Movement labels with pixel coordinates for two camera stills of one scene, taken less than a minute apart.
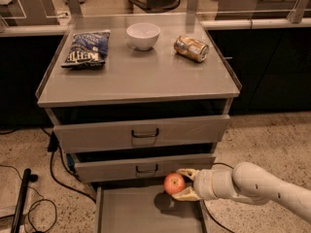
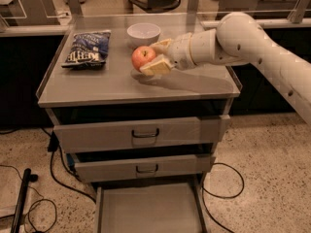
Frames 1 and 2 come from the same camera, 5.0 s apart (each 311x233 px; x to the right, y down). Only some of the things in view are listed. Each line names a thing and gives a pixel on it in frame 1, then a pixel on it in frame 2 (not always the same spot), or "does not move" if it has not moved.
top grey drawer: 162,132 does not move
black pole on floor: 27,178 does not move
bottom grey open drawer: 146,208 does not move
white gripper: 205,183 → 179,52
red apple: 174,183 → 142,55
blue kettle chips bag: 88,49 does not move
